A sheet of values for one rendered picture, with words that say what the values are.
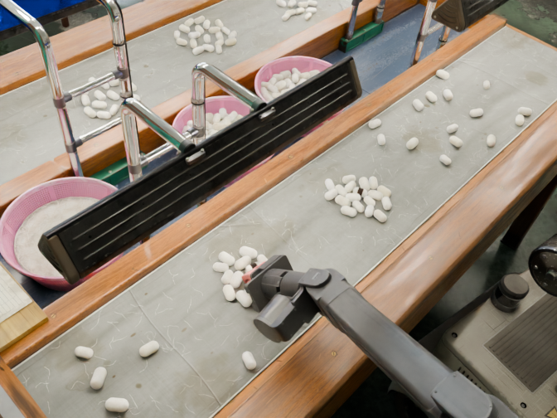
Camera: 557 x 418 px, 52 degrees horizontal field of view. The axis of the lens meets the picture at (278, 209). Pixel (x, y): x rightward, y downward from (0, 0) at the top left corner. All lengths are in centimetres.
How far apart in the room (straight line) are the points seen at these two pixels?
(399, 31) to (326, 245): 103
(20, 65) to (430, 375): 132
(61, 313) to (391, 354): 62
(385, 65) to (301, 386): 115
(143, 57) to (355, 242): 82
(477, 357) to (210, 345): 70
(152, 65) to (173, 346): 86
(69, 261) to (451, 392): 49
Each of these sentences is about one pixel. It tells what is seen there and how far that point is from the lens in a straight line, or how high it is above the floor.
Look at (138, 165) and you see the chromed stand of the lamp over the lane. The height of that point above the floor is 97.
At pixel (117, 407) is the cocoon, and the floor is 76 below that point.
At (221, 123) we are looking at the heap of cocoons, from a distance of 147.
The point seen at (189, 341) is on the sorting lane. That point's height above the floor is 74.
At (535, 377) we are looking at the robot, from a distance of 153.
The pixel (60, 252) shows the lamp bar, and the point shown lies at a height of 109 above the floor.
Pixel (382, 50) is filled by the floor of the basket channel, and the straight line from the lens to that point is 195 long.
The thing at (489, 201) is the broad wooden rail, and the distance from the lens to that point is 140.
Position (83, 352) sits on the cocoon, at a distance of 108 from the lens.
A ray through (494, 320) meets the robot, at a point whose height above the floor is 47.
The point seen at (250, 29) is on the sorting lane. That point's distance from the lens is 183.
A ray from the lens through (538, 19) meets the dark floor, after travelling 394.
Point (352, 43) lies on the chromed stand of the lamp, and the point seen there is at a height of 70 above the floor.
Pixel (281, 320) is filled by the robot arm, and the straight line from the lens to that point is 93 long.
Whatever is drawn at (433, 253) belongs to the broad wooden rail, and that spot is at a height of 76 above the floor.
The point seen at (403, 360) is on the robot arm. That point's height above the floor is 107.
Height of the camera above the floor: 170
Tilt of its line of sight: 49 degrees down
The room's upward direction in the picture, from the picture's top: 7 degrees clockwise
